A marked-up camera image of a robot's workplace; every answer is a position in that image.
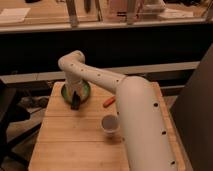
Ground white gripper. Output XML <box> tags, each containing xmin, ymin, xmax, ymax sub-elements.
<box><xmin>65</xmin><ymin>80</ymin><xmax>84</xmax><ymax>110</ymax></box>

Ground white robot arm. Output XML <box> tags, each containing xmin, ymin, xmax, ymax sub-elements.
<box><xmin>58</xmin><ymin>50</ymin><xmax>178</xmax><ymax>171</ymax></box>

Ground green bowl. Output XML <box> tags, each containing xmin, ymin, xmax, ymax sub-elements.
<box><xmin>61</xmin><ymin>81</ymin><xmax>91</xmax><ymax>104</ymax></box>

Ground orange carrot toy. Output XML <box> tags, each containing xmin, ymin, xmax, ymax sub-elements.
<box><xmin>103</xmin><ymin>96</ymin><xmax>116</xmax><ymax>108</ymax></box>

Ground white paper cup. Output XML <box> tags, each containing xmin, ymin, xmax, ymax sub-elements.
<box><xmin>101</xmin><ymin>115</ymin><xmax>119</xmax><ymax>134</ymax></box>

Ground black chair at left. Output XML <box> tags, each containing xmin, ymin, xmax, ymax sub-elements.
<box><xmin>0</xmin><ymin>79</ymin><xmax>41</xmax><ymax>166</ymax></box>

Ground dark panel at right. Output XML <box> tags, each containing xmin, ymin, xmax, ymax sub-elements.
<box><xmin>170</xmin><ymin>43</ymin><xmax>213</xmax><ymax>171</ymax></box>

